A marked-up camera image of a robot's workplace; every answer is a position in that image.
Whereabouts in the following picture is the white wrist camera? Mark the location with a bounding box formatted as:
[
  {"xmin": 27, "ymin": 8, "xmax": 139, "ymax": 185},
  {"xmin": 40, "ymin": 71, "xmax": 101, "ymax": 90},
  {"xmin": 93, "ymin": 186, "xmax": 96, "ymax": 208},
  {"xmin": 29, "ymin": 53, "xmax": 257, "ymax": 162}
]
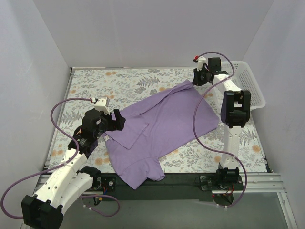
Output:
[
  {"xmin": 92, "ymin": 97, "xmax": 110, "ymax": 115},
  {"xmin": 193, "ymin": 56, "xmax": 208, "ymax": 71}
]

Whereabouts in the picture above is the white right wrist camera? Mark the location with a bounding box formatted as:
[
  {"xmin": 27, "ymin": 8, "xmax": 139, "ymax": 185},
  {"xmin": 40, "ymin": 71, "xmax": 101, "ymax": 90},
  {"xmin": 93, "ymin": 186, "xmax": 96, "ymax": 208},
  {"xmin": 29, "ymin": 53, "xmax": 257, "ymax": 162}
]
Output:
[{"xmin": 193, "ymin": 56, "xmax": 208, "ymax": 71}]

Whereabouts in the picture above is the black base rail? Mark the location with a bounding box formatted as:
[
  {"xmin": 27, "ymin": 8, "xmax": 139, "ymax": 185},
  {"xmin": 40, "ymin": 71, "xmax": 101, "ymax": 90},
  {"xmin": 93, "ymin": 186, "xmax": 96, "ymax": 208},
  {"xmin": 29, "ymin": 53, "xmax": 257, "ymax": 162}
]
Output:
[{"xmin": 83, "ymin": 173, "xmax": 244, "ymax": 204}]

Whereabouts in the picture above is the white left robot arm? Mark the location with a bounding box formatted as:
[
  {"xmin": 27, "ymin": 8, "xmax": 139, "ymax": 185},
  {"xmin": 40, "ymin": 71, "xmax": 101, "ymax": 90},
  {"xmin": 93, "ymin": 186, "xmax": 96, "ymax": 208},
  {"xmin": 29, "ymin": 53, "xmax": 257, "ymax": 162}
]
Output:
[{"xmin": 21, "ymin": 108, "xmax": 126, "ymax": 229}]

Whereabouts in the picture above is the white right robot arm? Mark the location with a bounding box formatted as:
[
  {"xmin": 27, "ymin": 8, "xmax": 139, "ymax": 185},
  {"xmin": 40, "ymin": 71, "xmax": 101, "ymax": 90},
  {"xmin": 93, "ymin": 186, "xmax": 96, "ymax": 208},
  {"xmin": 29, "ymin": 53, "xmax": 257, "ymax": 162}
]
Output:
[{"xmin": 193, "ymin": 56, "xmax": 251, "ymax": 194}]

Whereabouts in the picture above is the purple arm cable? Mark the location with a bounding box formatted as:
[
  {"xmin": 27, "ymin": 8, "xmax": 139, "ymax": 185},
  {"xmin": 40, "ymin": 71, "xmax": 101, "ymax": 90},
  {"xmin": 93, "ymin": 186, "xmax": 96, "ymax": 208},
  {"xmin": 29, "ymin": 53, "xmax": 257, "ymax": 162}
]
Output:
[
  {"xmin": 193, "ymin": 52, "xmax": 247, "ymax": 209},
  {"xmin": 0, "ymin": 97, "xmax": 121, "ymax": 219}
]

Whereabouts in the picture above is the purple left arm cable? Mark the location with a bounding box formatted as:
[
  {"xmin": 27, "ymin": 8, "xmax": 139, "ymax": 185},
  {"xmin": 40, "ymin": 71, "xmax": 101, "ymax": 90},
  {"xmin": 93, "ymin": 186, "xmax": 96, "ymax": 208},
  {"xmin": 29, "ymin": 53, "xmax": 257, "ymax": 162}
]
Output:
[{"xmin": 0, "ymin": 97, "xmax": 121, "ymax": 219}]

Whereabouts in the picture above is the floral table mat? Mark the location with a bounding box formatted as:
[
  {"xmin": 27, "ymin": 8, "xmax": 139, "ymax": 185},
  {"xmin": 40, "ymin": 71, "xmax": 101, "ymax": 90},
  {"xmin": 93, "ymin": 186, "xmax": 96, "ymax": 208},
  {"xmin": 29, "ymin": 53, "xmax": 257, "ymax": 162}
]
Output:
[{"xmin": 47, "ymin": 68, "xmax": 267, "ymax": 174}]

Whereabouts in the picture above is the white plastic basket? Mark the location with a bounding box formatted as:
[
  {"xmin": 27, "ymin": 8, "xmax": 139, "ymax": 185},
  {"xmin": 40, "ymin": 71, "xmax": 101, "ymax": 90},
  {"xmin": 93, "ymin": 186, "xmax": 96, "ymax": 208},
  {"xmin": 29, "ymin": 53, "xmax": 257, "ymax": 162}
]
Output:
[{"xmin": 211, "ymin": 61, "xmax": 265, "ymax": 112}]

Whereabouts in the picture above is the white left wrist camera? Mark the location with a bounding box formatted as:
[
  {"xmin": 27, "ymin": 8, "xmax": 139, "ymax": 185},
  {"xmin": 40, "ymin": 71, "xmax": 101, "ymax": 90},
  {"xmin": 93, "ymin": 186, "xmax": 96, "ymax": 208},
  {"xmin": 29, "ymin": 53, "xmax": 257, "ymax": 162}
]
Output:
[{"xmin": 92, "ymin": 97, "xmax": 110, "ymax": 115}]

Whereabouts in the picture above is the purple t shirt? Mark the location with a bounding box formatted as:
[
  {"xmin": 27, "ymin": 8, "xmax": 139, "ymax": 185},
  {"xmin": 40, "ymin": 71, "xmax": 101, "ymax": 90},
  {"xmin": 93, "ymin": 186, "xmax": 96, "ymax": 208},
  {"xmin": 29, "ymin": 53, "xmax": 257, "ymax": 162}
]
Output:
[{"xmin": 103, "ymin": 80, "xmax": 219, "ymax": 189}]

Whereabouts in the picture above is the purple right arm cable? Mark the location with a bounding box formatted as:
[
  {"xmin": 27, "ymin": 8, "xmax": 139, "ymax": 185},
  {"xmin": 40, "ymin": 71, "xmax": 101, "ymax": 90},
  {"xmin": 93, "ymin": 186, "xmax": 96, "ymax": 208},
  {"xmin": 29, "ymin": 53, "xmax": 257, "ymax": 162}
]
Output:
[{"xmin": 193, "ymin": 52, "xmax": 247, "ymax": 209}]

